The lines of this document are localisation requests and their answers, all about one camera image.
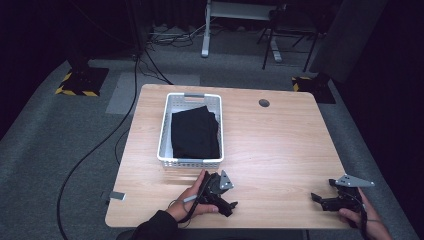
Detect bundle of floor cables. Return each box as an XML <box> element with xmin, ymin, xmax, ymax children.
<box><xmin>146</xmin><ymin>23</ymin><xmax>205</xmax><ymax>48</ymax></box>

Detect white desk frame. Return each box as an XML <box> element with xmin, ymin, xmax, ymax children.
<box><xmin>200</xmin><ymin>0</ymin><xmax>284</xmax><ymax>64</ymax></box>

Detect black pants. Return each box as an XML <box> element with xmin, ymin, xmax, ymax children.
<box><xmin>170</xmin><ymin>105</ymin><xmax>222</xmax><ymax>160</ymax></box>

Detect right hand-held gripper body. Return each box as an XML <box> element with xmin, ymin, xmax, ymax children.
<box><xmin>328</xmin><ymin>174</ymin><xmax>376</xmax><ymax>213</ymax></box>

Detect grey floor mat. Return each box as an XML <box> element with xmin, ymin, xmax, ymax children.
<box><xmin>105</xmin><ymin>71</ymin><xmax>201</xmax><ymax>116</ymax></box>

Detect black tripod stand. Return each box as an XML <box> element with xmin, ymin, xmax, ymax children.
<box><xmin>256</xmin><ymin>3</ymin><xmax>322</xmax><ymax>73</ymax></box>

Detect small grey tag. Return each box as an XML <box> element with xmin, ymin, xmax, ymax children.
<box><xmin>108</xmin><ymin>190</ymin><xmax>127</xmax><ymax>202</ymax></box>

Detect person's left hand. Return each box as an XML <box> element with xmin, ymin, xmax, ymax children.
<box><xmin>165</xmin><ymin>169</ymin><xmax>220</xmax><ymax>223</ymax></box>

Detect right hand-held gripper cable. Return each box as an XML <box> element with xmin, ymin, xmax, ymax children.
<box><xmin>356</xmin><ymin>188</ymin><xmax>370</xmax><ymax>240</ymax></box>

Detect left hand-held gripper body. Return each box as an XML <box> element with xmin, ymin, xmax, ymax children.
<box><xmin>197</xmin><ymin>169</ymin><xmax>235</xmax><ymax>212</ymax></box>

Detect long black floor cable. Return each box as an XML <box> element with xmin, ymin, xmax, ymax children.
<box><xmin>55</xmin><ymin>49</ymin><xmax>141</xmax><ymax>240</ymax></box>

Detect person's right hand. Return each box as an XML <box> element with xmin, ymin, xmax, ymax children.
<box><xmin>338</xmin><ymin>188</ymin><xmax>384</xmax><ymax>236</ymax></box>

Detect left hand-held gripper cable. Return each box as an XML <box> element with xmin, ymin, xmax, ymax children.
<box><xmin>179</xmin><ymin>191</ymin><xmax>203</xmax><ymax>224</ymax></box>

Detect grey curtain panel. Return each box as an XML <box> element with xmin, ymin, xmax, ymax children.
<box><xmin>308</xmin><ymin>0</ymin><xmax>390</xmax><ymax>84</ymax></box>

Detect white plastic basket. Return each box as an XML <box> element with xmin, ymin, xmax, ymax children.
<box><xmin>156</xmin><ymin>92</ymin><xmax>225</xmax><ymax>169</ymax></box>

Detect black stand base striped edge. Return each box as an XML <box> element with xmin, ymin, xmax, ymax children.
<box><xmin>291</xmin><ymin>73</ymin><xmax>337</xmax><ymax>105</ymax></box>
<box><xmin>54</xmin><ymin>58</ymin><xmax>110</xmax><ymax>98</ymax></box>

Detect hand-held gripper cable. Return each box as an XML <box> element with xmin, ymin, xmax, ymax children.
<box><xmin>356</xmin><ymin>188</ymin><xmax>370</xmax><ymax>240</ymax></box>
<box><xmin>179</xmin><ymin>191</ymin><xmax>203</xmax><ymax>224</ymax></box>

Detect thin black floor cable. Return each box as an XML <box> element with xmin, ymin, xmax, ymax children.
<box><xmin>114</xmin><ymin>128</ymin><xmax>132</xmax><ymax>166</ymax></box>

